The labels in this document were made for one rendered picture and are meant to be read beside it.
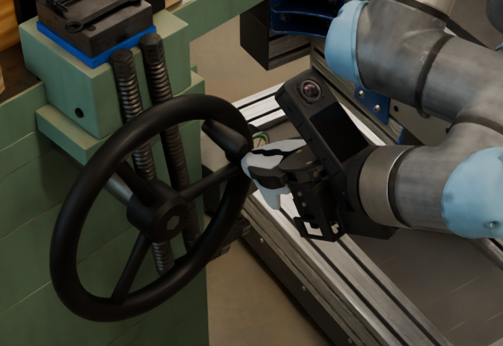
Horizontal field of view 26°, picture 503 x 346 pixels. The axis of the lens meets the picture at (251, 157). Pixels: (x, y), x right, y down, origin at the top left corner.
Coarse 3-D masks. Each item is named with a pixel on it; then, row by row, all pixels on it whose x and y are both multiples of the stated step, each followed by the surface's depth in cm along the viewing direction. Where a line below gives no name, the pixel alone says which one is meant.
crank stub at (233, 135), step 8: (208, 120) 117; (208, 128) 117; (216, 128) 116; (224, 128) 116; (216, 136) 116; (224, 136) 115; (232, 136) 115; (240, 136) 115; (216, 144) 116; (224, 144) 115; (232, 144) 114; (240, 144) 114; (248, 144) 115; (232, 152) 115; (240, 152) 115
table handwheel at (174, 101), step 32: (192, 96) 115; (128, 128) 110; (160, 128) 112; (96, 160) 109; (96, 192) 110; (128, 192) 122; (160, 192) 119; (192, 192) 123; (224, 192) 131; (64, 224) 110; (160, 224) 119; (224, 224) 131; (64, 256) 111; (192, 256) 131; (64, 288) 114; (128, 288) 123; (160, 288) 129; (96, 320) 121
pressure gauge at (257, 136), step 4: (252, 124) 151; (252, 128) 150; (256, 128) 150; (252, 132) 149; (256, 132) 149; (260, 132) 150; (264, 132) 150; (252, 136) 148; (256, 136) 150; (260, 136) 150; (264, 136) 151; (268, 136) 151; (256, 140) 150; (264, 140) 152; (268, 140) 152; (256, 144) 150; (260, 144) 151; (264, 144) 152; (228, 156) 150; (228, 160) 152
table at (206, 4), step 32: (192, 0) 136; (224, 0) 140; (256, 0) 145; (192, 32) 138; (0, 64) 126; (0, 96) 122; (32, 96) 124; (0, 128) 122; (32, 128) 126; (64, 128) 123
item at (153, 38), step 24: (144, 48) 117; (120, 72) 116; (120, 96) 119; (168, 96) 123; (144, 144) 124; (168, 144) 127; (144, 168) 126; (168, 168) 130; (192, 216) 136; (168, 240) 135; (192, 240) 139; (168, 264) 137
